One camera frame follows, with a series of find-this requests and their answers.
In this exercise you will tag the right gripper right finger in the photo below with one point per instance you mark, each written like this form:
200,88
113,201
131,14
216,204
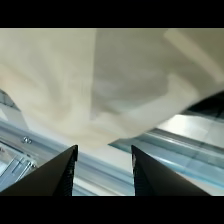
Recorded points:
160,180

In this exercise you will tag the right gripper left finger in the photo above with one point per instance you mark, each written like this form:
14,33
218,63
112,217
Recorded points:
50,178

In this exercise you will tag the cream shirt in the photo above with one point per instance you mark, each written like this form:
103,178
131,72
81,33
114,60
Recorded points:
100,83

